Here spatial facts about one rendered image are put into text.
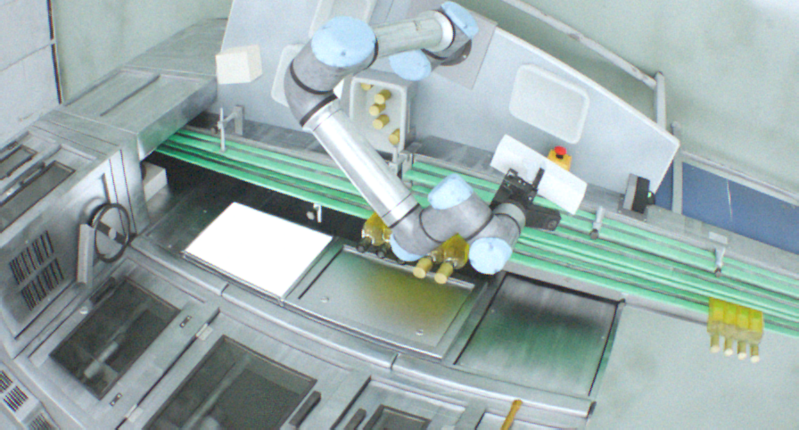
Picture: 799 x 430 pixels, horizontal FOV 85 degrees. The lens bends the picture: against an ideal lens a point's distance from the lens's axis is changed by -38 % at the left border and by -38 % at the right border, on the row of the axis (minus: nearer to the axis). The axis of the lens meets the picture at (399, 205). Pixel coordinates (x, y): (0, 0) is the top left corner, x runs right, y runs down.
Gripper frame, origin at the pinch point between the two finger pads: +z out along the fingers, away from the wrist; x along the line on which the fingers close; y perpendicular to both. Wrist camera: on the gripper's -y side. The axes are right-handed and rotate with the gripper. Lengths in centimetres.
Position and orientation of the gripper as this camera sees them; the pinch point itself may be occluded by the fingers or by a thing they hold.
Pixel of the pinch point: (539, 177)
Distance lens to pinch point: 154.2
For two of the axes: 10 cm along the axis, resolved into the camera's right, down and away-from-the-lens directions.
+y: -8.7, -4.7, 1.6
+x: -2.8, 7.2, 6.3
